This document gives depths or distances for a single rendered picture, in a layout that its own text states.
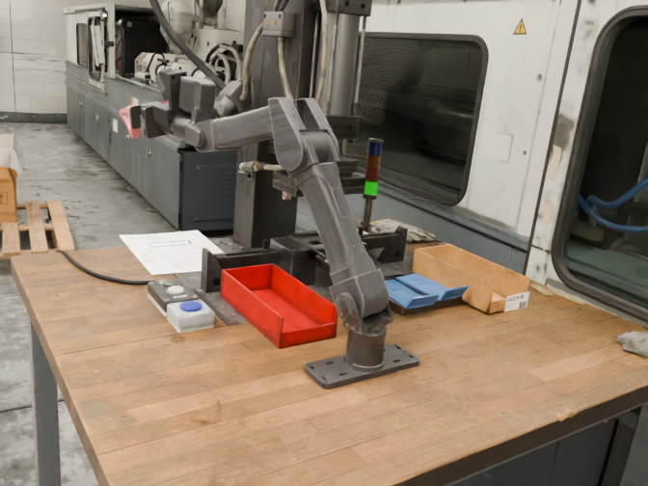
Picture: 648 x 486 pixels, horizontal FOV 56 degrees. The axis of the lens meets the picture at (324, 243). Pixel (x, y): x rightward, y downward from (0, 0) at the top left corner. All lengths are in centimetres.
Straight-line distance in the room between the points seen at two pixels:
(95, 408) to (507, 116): 132
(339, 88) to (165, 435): 77
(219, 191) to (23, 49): 628
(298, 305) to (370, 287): 28
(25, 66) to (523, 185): 921
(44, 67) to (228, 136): 930
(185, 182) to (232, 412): 363
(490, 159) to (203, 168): 293
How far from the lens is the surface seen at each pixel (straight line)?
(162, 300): 118
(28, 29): 1037
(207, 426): 87
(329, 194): 99
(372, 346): 99
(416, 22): 215
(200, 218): 454
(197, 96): 123
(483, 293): 134
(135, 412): 90
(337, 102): 130
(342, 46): 130
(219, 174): 451
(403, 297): 129
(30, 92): 1041
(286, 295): 125
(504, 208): 180
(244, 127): 112
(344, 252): 98
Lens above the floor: 139
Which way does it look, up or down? 17 degrees down
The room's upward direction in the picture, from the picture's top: 6 degrees clockwise
